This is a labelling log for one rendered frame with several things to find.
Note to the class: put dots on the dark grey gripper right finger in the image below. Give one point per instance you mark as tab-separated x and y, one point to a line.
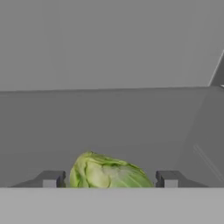
170	178

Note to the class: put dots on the green brussel sprout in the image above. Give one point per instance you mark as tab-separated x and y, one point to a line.
105	173

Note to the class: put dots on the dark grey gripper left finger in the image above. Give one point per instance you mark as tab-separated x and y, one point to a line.
49	178

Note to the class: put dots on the grey fridge shelf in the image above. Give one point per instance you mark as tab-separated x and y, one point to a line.
116	128

